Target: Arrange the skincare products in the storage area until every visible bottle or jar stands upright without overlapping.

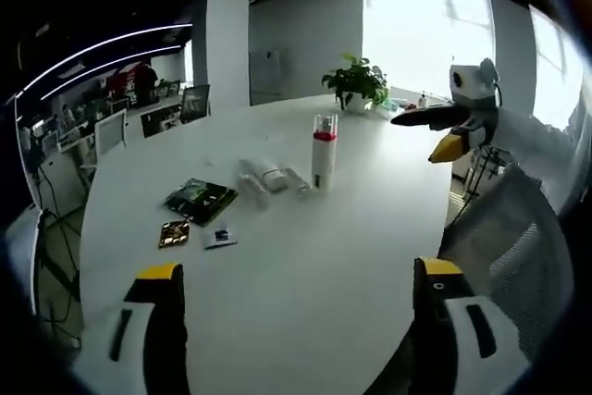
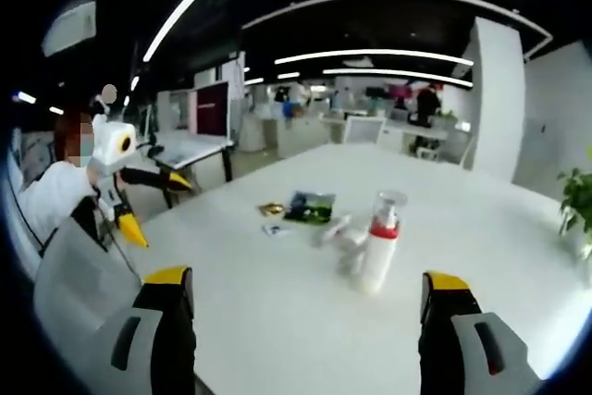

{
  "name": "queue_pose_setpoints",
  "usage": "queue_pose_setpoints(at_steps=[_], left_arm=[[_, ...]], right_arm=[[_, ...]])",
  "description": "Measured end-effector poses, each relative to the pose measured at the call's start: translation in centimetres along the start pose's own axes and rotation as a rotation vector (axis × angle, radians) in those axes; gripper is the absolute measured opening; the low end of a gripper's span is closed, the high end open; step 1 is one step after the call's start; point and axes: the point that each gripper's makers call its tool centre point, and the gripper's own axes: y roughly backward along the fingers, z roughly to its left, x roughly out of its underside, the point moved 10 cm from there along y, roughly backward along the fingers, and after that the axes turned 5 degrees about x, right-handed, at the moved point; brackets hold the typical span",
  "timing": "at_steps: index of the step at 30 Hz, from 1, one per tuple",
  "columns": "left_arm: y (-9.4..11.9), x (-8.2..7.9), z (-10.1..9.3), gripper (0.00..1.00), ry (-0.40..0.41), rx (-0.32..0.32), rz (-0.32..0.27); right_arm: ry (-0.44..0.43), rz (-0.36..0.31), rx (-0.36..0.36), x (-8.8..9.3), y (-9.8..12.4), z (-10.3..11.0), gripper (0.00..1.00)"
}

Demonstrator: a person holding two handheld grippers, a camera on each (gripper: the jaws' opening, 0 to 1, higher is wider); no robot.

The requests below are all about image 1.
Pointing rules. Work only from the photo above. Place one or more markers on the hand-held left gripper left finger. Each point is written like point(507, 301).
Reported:
point(162, 330)

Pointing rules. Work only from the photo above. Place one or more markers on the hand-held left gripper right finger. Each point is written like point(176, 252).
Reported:
point(435, 316)

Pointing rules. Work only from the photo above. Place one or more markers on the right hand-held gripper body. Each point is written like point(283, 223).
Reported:
point(476, 85)

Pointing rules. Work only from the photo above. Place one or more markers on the gold skincare sachet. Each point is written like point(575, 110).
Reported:
point(175, 233)

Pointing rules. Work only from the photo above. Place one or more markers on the small white skincare sachet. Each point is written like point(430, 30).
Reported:
point(221, 238)

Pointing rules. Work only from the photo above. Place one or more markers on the tall white red-collar skincare bottle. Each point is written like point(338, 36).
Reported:
point(323, 164)

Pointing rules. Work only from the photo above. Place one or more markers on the green black skincare sachet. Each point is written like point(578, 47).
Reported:
point(201, 201)

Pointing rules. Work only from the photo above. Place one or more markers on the small white skincare bottle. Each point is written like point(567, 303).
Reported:
point(252, 191)
point(296, 180)

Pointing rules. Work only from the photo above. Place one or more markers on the white skincare tube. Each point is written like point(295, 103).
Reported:
point(268, 175)

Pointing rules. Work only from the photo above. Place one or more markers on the small pump bottle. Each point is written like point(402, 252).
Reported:
point(423, 100)

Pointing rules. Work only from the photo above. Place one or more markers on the teal packet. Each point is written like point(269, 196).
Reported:
point(392, 104)

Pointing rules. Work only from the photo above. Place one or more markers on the green potted plant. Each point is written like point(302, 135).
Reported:
point(358, 80)

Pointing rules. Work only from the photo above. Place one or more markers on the grey mesh chair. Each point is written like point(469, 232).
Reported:
point(509, 251)

